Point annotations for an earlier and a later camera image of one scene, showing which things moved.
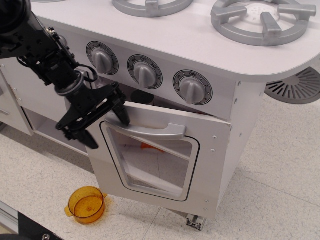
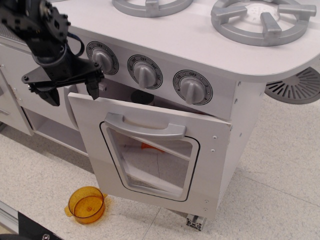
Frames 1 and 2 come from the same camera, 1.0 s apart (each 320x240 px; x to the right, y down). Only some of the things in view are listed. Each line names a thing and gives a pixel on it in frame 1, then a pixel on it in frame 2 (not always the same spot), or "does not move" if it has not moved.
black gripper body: (89, 106) -> (59, 69)
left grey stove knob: (102, 58) does not move
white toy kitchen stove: (193, 73) does not move
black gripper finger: (122, 113) -> (93, 89)
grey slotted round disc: (300, 88) does not move
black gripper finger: (86, 138) -> (51, 96)
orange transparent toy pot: (86, 205) does not move
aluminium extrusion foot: (197, 222) does not move
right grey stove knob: (193, 87) does not move
